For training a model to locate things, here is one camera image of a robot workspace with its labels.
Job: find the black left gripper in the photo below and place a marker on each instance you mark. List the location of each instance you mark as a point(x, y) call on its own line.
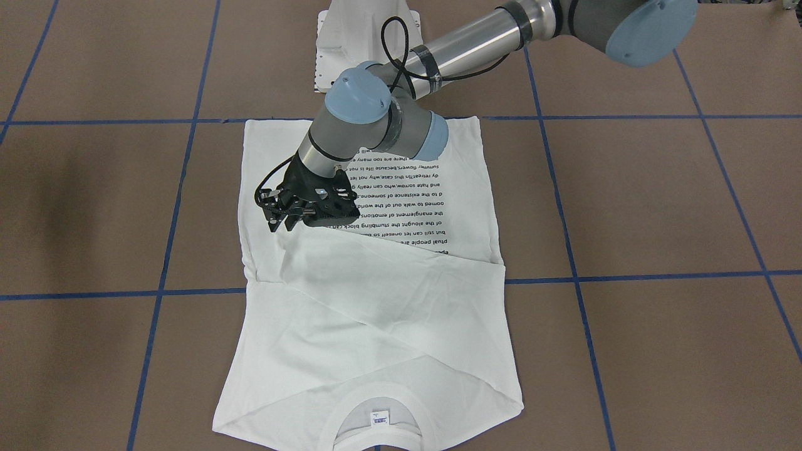
point(294, 181)

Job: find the white long-sleeve printed shirt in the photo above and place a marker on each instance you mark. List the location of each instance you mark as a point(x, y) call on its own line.
point(390, 330)

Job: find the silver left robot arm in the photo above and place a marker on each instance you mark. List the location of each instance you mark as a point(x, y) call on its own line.
point(374, 106)

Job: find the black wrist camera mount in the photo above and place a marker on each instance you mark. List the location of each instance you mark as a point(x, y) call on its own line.
point(273, 200)

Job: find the white camera stand column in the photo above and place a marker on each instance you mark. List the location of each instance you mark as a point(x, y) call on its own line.
point(348, 33)

